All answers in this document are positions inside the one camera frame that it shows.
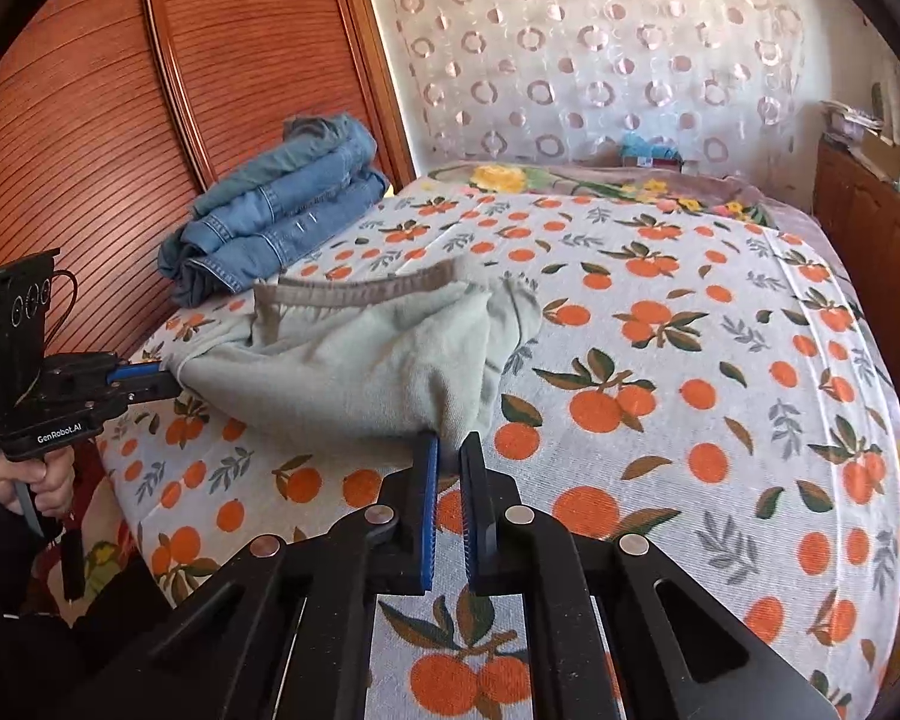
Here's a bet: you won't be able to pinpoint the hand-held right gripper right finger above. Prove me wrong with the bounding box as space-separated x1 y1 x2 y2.
460 430 846 720

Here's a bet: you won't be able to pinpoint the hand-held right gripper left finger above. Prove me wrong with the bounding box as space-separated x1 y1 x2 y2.
60 433 442 720

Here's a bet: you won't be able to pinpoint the grey-green pants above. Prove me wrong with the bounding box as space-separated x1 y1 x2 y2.
166 255 546 449

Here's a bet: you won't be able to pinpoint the person's left hand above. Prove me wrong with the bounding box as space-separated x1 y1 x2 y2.
0 457 77 520

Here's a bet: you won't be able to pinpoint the blue denim jeans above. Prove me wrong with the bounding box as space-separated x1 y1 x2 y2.
156 114 392 308

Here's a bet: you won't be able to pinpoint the orange fruit print bedsheet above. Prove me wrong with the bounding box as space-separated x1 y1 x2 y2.
97 191 900 720

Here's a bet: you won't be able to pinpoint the red-brown wooden wardrobe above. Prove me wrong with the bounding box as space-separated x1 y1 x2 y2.
0 0 418 421

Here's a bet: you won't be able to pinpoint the pink floral blanket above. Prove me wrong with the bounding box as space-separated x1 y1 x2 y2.
427 157 900 587

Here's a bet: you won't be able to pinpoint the cardboard box with blue packets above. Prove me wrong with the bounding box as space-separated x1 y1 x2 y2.
618 133 688 170

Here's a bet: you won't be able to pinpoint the sheer curtain with pink circles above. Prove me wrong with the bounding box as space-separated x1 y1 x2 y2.
364 0 827 170

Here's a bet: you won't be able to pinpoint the brown wooden sideboard cabinet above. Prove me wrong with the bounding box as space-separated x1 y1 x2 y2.
813 139 900 362

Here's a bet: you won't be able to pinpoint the stack of papers and packets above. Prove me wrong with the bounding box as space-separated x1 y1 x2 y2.
820 97 883 152

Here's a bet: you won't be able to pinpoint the open cardboard box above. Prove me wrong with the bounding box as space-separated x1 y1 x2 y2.
858 127 900 190

